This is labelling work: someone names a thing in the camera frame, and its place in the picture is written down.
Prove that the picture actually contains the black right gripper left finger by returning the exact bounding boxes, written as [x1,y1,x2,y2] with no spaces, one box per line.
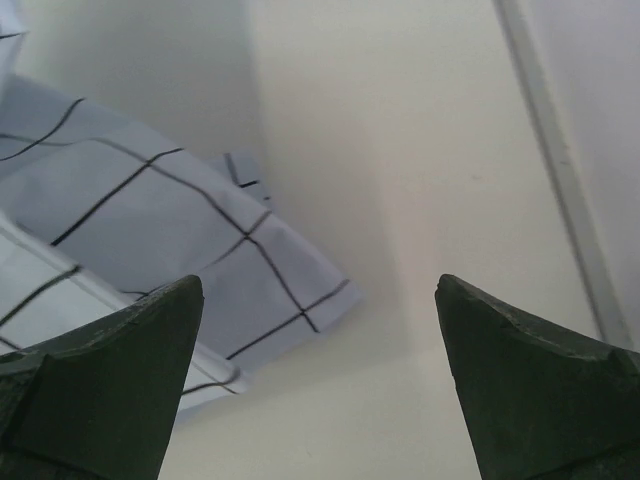
[1,275,204,479]

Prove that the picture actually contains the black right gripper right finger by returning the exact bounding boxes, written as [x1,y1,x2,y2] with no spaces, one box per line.
[435,274,639,479]

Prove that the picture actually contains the white black-grid tablecloth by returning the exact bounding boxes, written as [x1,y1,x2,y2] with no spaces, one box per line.
[1,1,360,419]

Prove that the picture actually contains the aluminium enclosure frame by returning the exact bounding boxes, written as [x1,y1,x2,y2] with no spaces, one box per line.
[494,1,635,349]

